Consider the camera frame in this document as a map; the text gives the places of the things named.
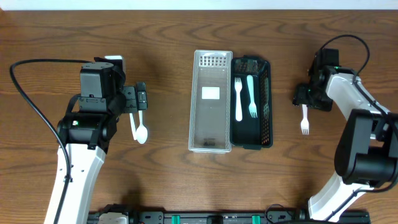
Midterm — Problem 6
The black plastic basket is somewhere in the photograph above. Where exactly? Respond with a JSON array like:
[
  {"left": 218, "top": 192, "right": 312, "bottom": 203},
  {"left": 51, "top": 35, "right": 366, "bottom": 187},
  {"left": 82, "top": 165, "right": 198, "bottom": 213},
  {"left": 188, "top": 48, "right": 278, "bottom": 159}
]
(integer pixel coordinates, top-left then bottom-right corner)
[{"left": 229, "top": 55, "right": 273, "bottom": 150}]

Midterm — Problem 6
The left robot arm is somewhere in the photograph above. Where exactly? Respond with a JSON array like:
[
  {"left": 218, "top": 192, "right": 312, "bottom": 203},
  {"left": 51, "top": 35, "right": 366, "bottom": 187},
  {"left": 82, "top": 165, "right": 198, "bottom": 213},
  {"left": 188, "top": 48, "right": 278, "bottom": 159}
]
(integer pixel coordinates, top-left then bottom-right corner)
[{"left": 45, "top": 55, "right": 148, "bottom": 223}]

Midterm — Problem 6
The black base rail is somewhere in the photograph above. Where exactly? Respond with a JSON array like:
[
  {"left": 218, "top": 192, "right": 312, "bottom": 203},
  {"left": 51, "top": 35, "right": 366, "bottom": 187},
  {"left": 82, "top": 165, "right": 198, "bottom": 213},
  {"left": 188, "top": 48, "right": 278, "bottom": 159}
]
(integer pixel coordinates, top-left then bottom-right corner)
[{"left": 86, "top": 203, "right": 373, "bottom": 224}]

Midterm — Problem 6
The clear plastic basket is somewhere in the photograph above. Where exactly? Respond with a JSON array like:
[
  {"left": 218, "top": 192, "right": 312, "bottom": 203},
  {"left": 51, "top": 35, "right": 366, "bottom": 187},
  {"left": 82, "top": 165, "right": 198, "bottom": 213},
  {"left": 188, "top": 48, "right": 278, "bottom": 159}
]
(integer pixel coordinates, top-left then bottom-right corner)
[{"left": 188, "top": 50, "right": 233, "bottom": 154}]

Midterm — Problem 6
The white plastic fork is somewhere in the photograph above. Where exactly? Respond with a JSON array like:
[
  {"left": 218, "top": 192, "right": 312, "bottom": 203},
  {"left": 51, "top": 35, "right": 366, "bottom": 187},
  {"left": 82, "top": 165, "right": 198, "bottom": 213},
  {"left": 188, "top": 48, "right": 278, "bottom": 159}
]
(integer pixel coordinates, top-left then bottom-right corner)
[
  {"left": 300, "top": 104, "right": 310, "bottom": 135},
  {"left": 234, "top": 77, "right": 243, "bottom": 122}
]

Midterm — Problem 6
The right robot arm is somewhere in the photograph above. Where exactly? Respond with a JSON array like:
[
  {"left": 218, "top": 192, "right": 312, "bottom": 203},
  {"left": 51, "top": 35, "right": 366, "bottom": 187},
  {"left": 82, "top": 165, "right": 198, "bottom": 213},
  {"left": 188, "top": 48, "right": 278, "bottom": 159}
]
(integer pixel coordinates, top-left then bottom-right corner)
[{"left": 292, "top": 49, "right": 397, "bottom": 222}]

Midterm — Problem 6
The pale green plastic fork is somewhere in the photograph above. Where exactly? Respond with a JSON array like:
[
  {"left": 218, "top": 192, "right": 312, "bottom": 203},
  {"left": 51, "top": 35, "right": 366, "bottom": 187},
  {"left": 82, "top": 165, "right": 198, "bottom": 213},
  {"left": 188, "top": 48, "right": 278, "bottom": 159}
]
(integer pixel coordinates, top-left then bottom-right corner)
[{"left": 246, "top": 75, "right": 257, "bottom": 118}]

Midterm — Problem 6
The white plastic spoon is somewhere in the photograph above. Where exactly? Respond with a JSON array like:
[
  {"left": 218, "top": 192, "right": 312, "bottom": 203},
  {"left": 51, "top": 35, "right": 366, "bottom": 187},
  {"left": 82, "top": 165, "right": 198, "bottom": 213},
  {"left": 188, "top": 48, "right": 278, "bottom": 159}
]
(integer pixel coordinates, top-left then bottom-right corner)
[
  {"left": 129, "top": 113, "right": 137, "bottom": 141},
  {"left": 136, "top": 110, "right": 148, "bottom": 144}
]

